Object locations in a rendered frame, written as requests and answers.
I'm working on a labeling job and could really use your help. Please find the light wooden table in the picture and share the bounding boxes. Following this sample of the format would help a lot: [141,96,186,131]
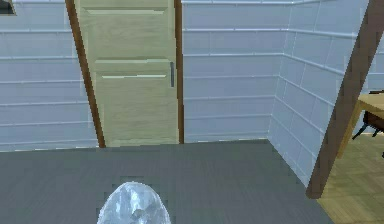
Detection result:
[336,92,384,159]

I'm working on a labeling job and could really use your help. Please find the dark chair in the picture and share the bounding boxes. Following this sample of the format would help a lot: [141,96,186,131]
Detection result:
[351,89,384,141]

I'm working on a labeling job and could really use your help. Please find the pale wooden room door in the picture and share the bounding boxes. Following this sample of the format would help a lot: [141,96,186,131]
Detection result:
[65,0,185,149]

